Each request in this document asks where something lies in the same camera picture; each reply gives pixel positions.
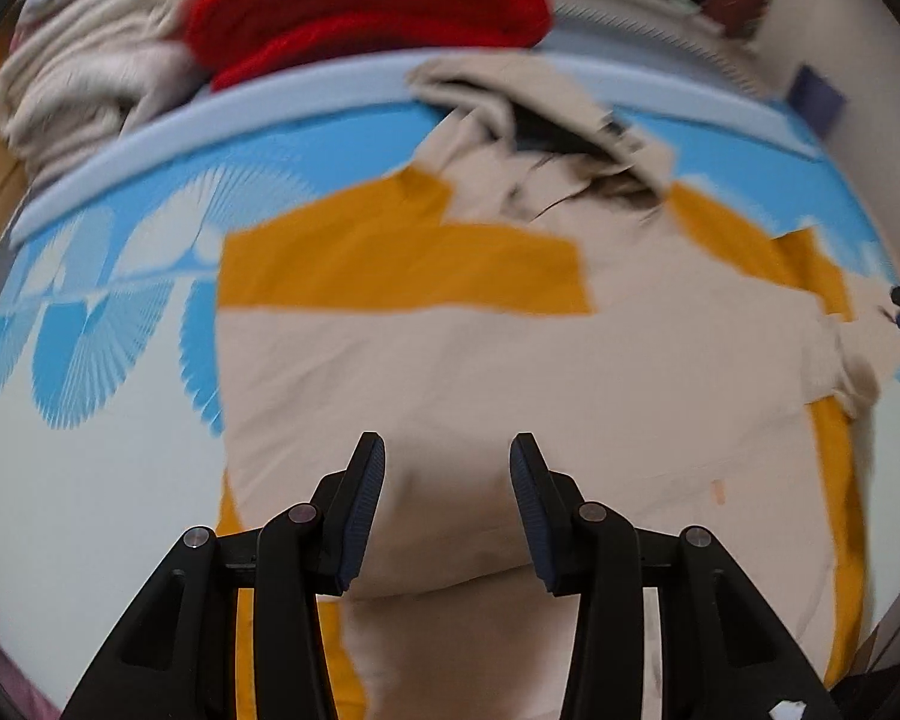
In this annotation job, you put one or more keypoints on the cream fleece garment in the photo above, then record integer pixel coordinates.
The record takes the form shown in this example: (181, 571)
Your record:
(82, 82)

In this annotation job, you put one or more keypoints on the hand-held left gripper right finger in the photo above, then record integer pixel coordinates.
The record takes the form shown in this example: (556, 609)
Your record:
(529, 502)

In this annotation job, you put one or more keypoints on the grey mattress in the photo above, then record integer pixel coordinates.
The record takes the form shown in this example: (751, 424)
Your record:
(645, 34)

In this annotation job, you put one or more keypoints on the blue white patterned mat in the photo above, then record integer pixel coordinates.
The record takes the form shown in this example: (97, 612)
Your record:
(112, 330)

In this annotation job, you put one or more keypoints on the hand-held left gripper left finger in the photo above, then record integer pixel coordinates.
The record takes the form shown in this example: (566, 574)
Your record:
(364, 499)

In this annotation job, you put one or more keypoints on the beige and mustard jacket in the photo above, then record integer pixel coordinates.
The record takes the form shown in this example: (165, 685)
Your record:
(510, 360)

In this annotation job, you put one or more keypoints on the red knitted sweater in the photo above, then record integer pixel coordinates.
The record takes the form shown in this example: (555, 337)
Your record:
(360, 7)

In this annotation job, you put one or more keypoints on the purple flat pad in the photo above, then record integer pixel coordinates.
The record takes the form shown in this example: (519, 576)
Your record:
(817, 97)

